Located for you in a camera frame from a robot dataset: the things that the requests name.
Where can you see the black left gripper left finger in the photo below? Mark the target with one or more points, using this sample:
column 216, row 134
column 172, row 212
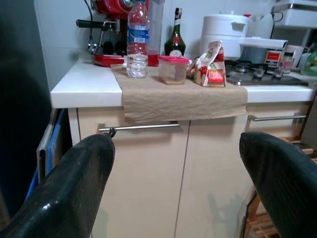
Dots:
column 64, row 193

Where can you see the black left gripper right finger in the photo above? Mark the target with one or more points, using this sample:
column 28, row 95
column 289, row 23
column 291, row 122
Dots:
column 284, row 186

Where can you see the clear plastic water bottle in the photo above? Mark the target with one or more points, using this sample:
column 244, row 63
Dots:
column 138, row 32

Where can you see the grey cutting board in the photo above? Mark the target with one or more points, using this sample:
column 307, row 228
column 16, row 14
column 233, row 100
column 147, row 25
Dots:
column 43, row 153

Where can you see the blue cutting board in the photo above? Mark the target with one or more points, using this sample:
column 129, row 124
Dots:
column 56, row 138

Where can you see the beige kitchen cabinet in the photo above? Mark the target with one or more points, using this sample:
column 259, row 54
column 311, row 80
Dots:
column 148, row 173

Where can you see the stainless gas hob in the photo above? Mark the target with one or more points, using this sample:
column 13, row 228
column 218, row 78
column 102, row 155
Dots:
column 250, row 74

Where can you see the printed drinking glass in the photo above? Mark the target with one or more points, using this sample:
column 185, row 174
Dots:
column 286, row 64

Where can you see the green plastic container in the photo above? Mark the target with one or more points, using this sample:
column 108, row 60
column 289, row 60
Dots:
column 309, row 64

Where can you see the red white snack bag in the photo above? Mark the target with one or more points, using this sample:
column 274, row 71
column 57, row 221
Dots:
column 213, row 69

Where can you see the plastic container pink lid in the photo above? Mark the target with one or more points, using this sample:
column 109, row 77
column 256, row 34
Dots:
column 173, row 72

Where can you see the white box appliance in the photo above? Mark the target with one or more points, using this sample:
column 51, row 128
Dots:
column 297, row 17

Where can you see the white rice cooker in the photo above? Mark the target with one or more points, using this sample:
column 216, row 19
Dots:
column 218, row 27

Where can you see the dark green liquor bottle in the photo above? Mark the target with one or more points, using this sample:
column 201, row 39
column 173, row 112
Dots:
column 175, row 42

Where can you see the tall clear tumbler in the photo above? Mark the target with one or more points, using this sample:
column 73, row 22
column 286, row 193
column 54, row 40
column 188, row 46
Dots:
column 156, row 29

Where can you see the red espresso machine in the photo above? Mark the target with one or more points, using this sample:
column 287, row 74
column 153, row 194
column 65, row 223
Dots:
column 109, row 7

